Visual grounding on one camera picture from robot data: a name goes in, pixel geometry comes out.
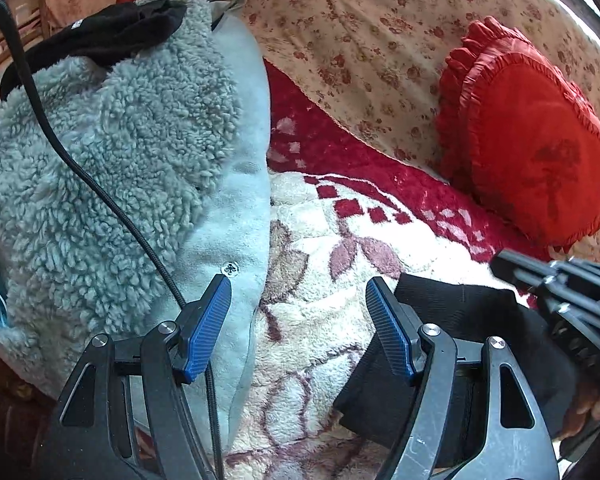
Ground person's right hand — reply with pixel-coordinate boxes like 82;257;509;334
560;379;600;442

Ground red heart-shaped ruffled pillow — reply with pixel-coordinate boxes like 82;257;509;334
434;16;600;255

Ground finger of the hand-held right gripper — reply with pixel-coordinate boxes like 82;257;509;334
489;248;600;295

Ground black knit garment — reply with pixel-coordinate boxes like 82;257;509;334
0;2;189;102

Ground black braided cable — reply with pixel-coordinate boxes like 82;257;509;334
0;2;227;480

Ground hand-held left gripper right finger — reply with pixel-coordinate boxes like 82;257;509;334
365;276;561;480

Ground black pants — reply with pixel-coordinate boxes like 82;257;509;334
332;272;588;468

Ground beige floral bed sheet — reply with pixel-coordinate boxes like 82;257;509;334
229;0;600;273

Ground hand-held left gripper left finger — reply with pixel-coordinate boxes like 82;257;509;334
44;276;233;480

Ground red and cream plush blanket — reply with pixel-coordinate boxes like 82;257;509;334
215;59;556;480

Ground grey fleece-lined jacket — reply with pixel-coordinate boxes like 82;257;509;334
0;0;273;453

